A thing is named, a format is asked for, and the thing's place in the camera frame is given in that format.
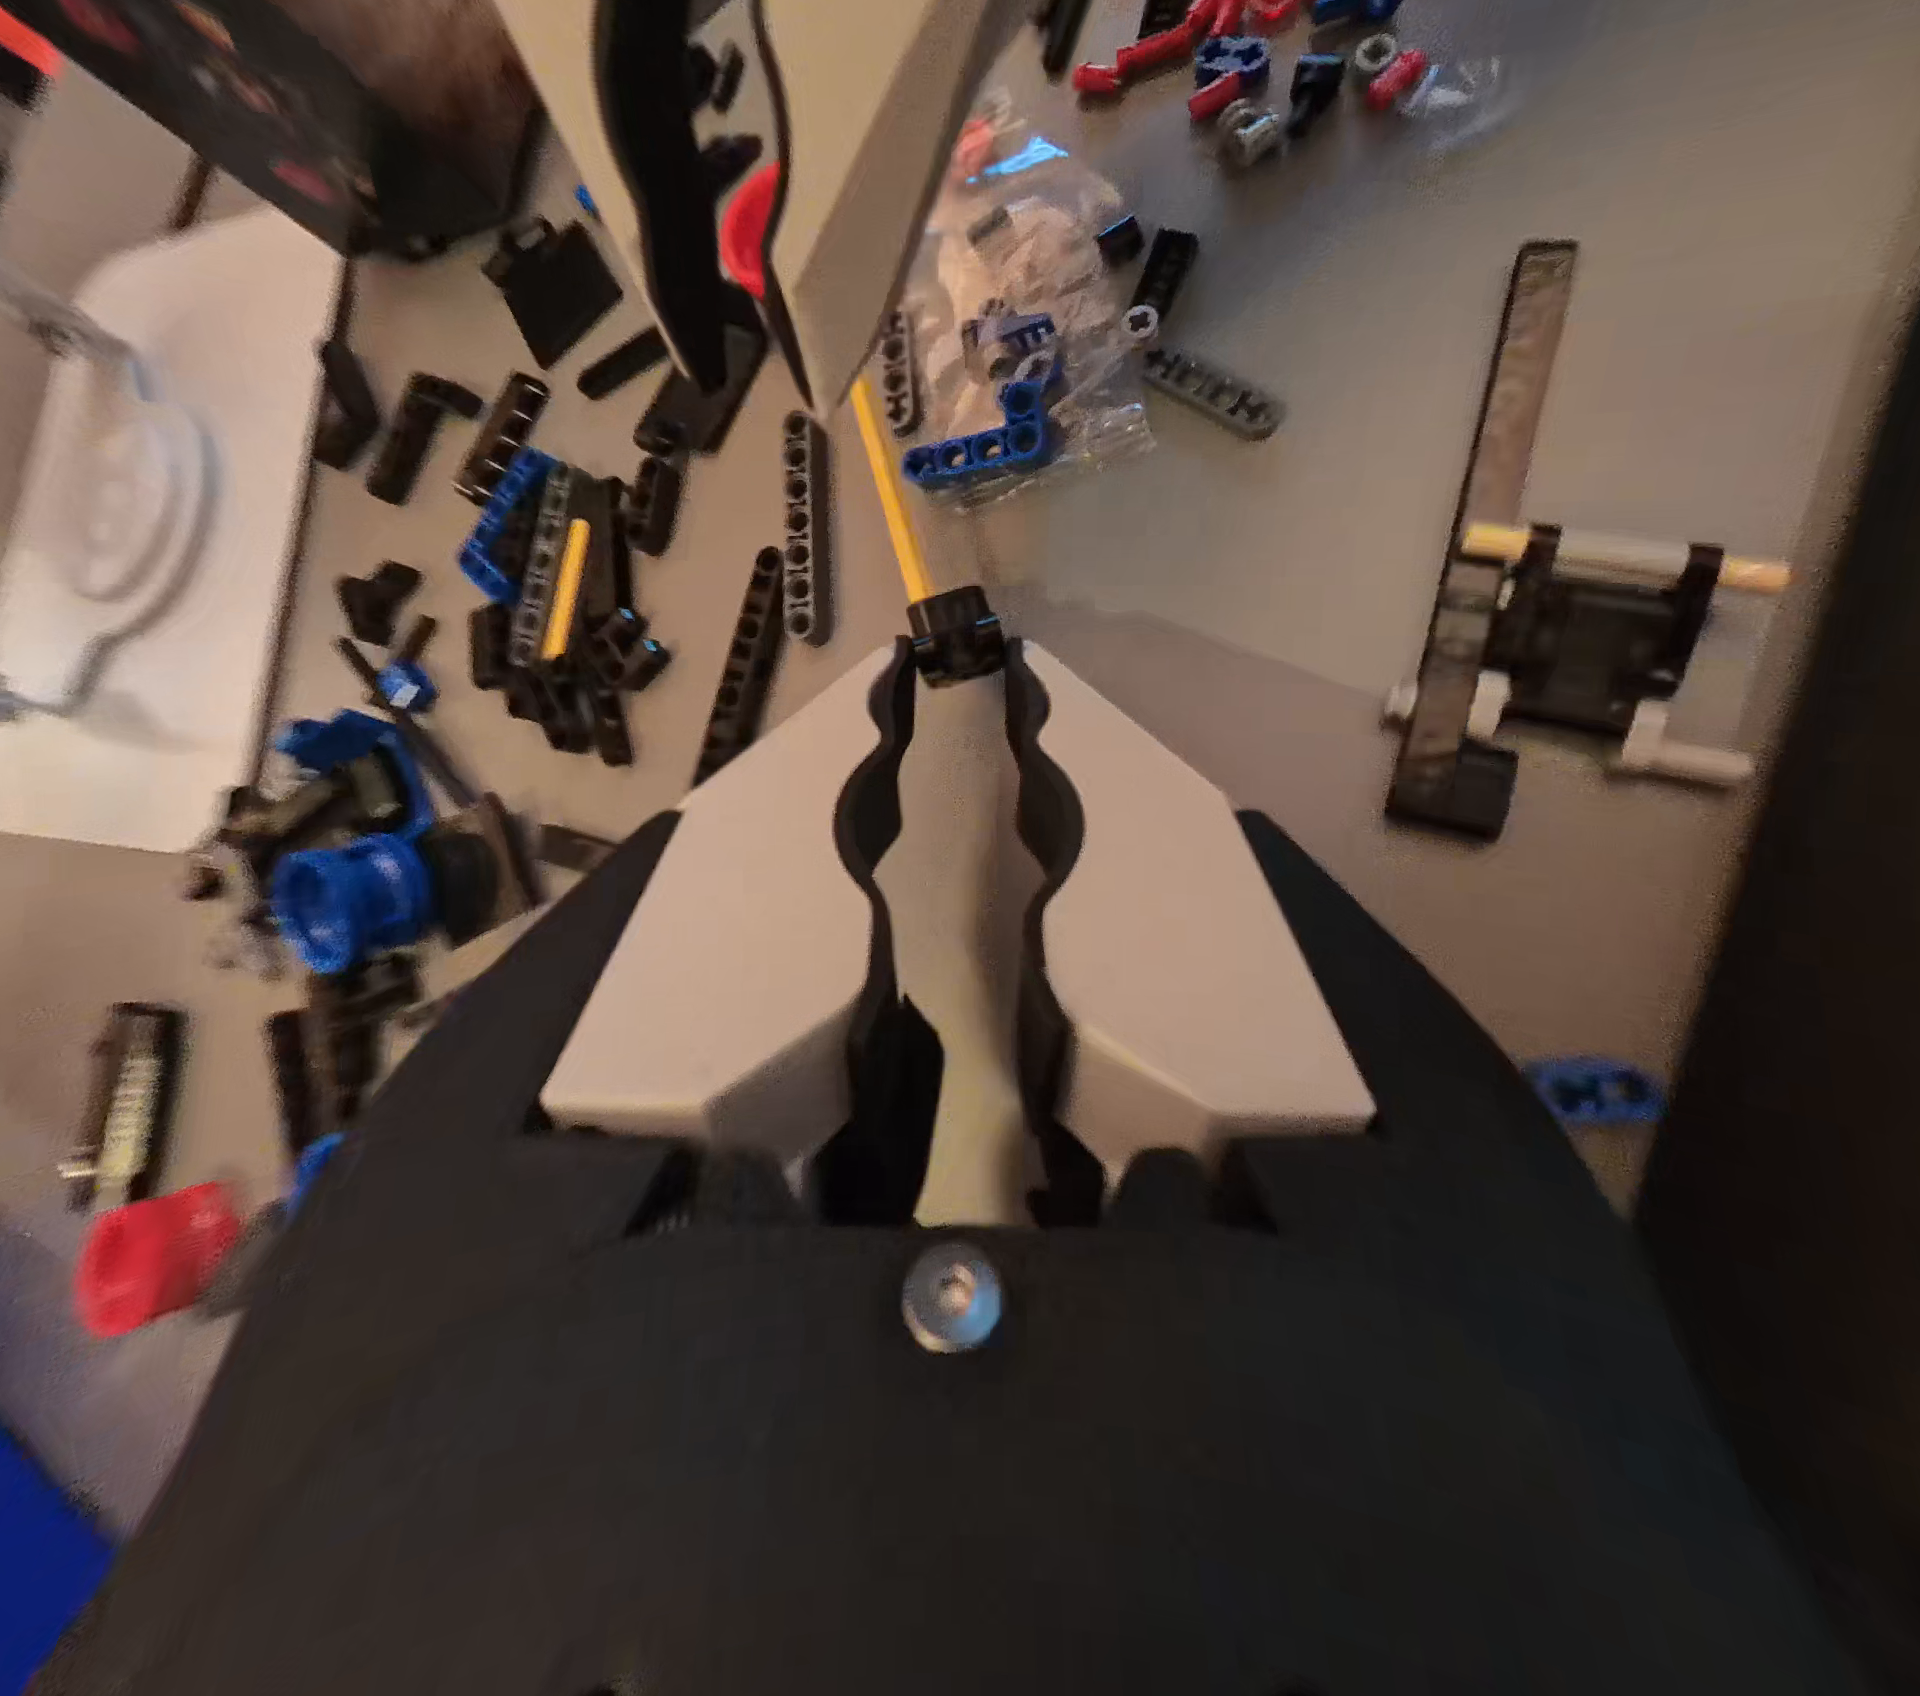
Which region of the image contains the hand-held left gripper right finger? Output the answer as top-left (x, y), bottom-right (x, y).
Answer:
top-left (995, 638), bottom-right (1377, 1228)

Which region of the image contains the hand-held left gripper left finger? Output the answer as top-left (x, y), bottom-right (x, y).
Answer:
top-left (540, 641), bottom-right (944, 1226)

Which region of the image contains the yellow axle with black connector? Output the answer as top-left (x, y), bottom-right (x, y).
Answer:
top-left (845, 375), bottom-right (1010, 690)

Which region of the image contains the black beam frame assembly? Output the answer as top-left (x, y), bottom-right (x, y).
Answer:
top-left (1379, 238), bottom-right (1793, 844)

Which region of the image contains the grey desk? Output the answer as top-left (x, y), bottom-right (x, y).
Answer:
top-left (0, 0), bottom-right (1920, 1517)

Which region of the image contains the clear bag of parts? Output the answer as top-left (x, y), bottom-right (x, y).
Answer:
top-left (883, 81), bottom-right (1164, 513)

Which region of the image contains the red wheel hub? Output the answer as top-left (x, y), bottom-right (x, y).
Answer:
top-left (716, 162), bottom-right (785, 299)
top-left (73, 1182), bottom-right (246, 1341)

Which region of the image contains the pile of black and blue bricks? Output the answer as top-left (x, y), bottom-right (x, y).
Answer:
top-left (59, 210), bottom-right (842, 1217)

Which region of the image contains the black square panel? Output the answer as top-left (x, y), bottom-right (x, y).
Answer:
top-left (481, 213), bottom-right (626, 372)

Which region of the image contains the short yellow axle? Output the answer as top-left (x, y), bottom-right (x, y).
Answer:
top-left (540, 513), bottom-right (592, 663)

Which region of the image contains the blue angled beam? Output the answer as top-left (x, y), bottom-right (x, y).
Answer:
top-left (903, 381), bottom-right (1055, 501)
top-left (453, 445), bottom-right (560, 606)

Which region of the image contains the small blue two-hole beam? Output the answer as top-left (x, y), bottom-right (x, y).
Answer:
top-left (1525, 1054), bottom-right (1669, 1124)

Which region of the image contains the blue curved panel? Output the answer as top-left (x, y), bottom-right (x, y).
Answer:
top-left (273, 709), bottom-right (437, 835)

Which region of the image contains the short grey beam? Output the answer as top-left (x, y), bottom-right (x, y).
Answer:
top-left (1135, 342), bottom-right (1288, 442)

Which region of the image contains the black grooved block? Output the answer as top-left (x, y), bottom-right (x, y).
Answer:
top-left (61, 1001), bottom-right (191, 1215)

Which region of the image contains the black dotted mat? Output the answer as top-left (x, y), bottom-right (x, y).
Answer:
top-left (1631, 270), bottom-right (1920, 1696)

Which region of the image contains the blue storage bin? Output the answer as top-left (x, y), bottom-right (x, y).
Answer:
top-left (0, 1418), bottom-right (125, 1696)

